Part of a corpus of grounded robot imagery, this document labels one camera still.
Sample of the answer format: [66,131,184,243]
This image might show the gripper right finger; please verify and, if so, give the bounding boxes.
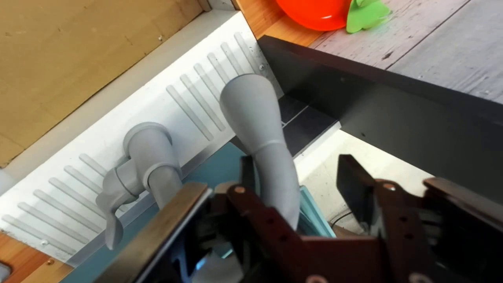
[337,154,503,283]

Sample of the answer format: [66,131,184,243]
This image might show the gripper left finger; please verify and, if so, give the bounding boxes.
[94,155,311,283]

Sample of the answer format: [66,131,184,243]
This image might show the grey toy tap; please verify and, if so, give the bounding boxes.
[96,74,301,250]

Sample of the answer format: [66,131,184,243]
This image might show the grey tap lever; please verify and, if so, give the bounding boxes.
[96,159,151,250]

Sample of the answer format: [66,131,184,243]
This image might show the black panel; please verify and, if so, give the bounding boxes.
[257,35,503,205]

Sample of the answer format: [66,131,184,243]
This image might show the white sink with teal basin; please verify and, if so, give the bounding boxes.
[0,10,338,283]

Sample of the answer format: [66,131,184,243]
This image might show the orange toy fruit green leaves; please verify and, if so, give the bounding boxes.
[275,0,392,34]

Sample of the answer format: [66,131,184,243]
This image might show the wooden toy kitchen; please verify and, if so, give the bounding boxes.
[0,0,338,283]

